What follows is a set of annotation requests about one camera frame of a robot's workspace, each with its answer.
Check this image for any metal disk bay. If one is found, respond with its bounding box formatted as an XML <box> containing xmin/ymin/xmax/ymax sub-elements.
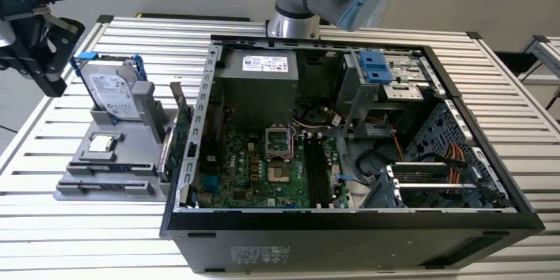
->
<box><xmin>362</xmin><ymin>161</ymin><xmax>483</xmax><ymax>209</ymax></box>

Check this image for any orange wire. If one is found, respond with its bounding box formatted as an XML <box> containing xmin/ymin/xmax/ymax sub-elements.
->
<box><xmin>391</xmin><ymin>130</ymin><xmax>407</xmax><ymax>163</ymax></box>

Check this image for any grey parts rack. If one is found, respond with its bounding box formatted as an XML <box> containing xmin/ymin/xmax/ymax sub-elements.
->
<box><xmin>52</xmin><ymin>79</ymin><xmax>180</xmax><ymax>202</ymax></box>

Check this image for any red yellow wire bundle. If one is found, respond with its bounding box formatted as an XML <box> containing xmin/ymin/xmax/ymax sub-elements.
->
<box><xmin>444</xmin><ymin>142</ymin><xmax>468</xmax><ymax>186</ymax></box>

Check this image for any grey power supply unit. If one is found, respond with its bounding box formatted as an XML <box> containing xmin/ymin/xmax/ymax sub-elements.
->
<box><xmin>214</xmin><ymin>49</ymin><xmax>302</xmax><ymax>130</ymax></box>

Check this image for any green graphics card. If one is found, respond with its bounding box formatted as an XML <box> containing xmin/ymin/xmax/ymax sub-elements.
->
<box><xmin>158</xmin><ymin>79</ymin><xmax>196</xmax><ymax>182</ymax></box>

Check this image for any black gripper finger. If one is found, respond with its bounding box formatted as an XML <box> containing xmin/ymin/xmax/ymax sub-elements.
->
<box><xmin>30</xmin><ymin>14</ymin><xmax>87</xmax><ymax>98</ymax></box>

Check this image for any blue plastic drive bracket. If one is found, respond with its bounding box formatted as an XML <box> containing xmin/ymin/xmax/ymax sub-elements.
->
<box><xmin>358</xmin><ymin>49</ymin><xmax>391</xmax><ymax>85</ymax></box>

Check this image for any black rail with yellow end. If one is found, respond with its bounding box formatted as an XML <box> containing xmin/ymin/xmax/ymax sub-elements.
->
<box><xmin>135</xmin><ymin>12</ymin><xmax>251</xmax><ymax>22</ymax></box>

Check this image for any metal socket cover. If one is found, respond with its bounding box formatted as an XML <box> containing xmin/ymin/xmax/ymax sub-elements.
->
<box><xmin>264</xmin><ymin>124</ymin><xmax>294</xmax><ymax>160</ymax></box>

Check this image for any silver CPU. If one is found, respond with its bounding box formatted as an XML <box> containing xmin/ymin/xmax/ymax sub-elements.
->
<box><xmin>87</xmin><ymin>134</ymin><xmax>119</xmax><ymax>153</ymax></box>

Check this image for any CPU socket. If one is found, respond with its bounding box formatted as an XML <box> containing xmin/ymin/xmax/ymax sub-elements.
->
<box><xmin>267</xmin><ymin>161</ymin><xmax>294</xmax><ymax>183</ymax></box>

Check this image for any green motherboard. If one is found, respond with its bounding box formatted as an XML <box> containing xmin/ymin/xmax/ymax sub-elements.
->
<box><xmin>196</xmin><ymin>129</ymin><xmax>354</xmax><ymax>210</ymax></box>

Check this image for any black looped cable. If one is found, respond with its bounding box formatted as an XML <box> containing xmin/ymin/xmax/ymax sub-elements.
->
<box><xmin>355</xmin><ymin>138</ymin><xmax>395</xmax><ymax>182</ymax></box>

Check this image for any hard disk in blue carrier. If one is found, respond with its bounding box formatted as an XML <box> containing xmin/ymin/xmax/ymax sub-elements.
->
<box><xmin>68</xmin><ymin>50</ymin><xmax>148</xmax><ymax>122</ymax></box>

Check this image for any black RAM slot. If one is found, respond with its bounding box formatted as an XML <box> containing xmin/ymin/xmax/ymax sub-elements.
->
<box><xmin>304</xmin><ymin>132</ymin><xmax>320</xmax><ymax>209</ymax></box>
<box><xmin>319</xmin><ymin>132</ymin><xmax>338</xmax><ymax>209</ymax></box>
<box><xmin>310</xmin><ymin>132</ymin><xmax>326</xmax><ymax>209</ymax></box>
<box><xmin>315</xmin><ymin>132</ymin><xmax>332</xmax><ymax>209</ymax></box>

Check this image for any black open PC case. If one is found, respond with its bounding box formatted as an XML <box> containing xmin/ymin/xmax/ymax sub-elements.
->
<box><xmin>158</xmin><ymin>33</ymin><xmax>547</xmax><ymax>274</ymax></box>

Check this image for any pink white wire bundle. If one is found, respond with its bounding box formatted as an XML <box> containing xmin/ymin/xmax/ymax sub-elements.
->
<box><xmin>291</xmin><ymin>116</ymin><xmax>334</xmax><ymax>136</ymax></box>

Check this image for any aluminium side table frame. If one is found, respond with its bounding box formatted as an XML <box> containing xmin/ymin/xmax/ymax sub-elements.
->
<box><xmin>518</xmin><ymin>34</ymin><xmax>560</xmax><ymax>86</ymax></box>

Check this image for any metal drive cage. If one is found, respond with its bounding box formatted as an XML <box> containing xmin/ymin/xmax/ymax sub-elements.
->
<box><xmin>336</xmin><ymin>49</ymin><xmax>447</xmax><ymax>136</ymax></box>

